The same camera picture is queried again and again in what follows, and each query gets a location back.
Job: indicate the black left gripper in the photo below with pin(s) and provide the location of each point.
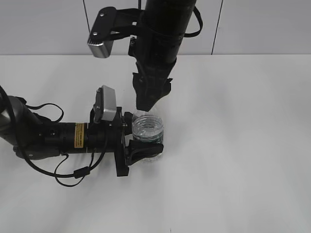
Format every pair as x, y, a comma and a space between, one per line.
109, 136

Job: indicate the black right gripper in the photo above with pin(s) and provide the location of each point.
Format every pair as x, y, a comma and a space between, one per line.
155, 55

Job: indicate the clear cestbon water bottle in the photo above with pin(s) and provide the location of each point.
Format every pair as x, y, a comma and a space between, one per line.
148, 126

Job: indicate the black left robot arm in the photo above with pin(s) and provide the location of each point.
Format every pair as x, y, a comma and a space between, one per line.
35, 137

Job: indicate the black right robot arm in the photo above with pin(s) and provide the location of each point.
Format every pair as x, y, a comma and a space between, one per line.
164, 23

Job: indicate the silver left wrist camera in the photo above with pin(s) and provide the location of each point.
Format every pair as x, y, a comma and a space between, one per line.
104, 107

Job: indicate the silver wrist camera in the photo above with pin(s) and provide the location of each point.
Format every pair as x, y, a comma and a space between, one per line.
104, 107
102, 34

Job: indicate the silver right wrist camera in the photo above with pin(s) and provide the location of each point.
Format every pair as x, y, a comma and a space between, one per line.
102, 34

